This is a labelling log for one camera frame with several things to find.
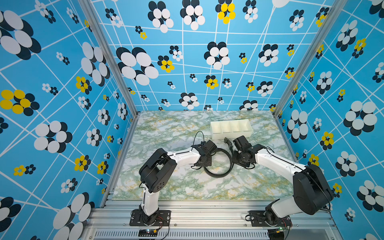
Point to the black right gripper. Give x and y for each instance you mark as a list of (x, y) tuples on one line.
[(234, 153)]

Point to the aluminium corner post left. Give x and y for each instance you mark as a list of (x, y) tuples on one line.
[(102, 41)]

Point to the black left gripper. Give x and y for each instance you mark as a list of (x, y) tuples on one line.
[(209, 162)]

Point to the controller board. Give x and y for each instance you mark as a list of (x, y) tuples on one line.
[(276, 234), (148, 233)]

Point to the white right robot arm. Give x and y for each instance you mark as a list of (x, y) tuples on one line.
[(311, 191)]

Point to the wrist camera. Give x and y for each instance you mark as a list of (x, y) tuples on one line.
[(207, 147), (241, 143)]

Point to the right controller board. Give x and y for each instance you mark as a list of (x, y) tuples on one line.
[(276, 234)]

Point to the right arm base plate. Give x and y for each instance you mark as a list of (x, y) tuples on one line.
[(267, 219)]

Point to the aluminium corner post right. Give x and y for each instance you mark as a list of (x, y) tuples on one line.
[(336, 9)]

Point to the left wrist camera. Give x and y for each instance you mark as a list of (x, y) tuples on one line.
[(207, 147)]

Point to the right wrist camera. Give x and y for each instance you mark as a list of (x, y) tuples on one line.
[(241, 143)]

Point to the white compartment storage tray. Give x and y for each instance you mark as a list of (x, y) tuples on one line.
[(230, 129)]

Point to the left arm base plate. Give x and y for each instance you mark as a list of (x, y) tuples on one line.
[(159, 218)]

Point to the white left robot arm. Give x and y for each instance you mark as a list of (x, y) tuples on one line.
[(158, 169)]

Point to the aluminium front rail frame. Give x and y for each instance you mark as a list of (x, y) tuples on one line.
[(205, 220)]

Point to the left controller board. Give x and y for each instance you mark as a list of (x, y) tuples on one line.
[(148, 233)]

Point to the aluminium corner post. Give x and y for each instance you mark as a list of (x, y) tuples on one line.
[(102, 41), (336, 9)]

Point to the black belt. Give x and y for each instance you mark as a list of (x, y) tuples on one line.
[(228, 171)]

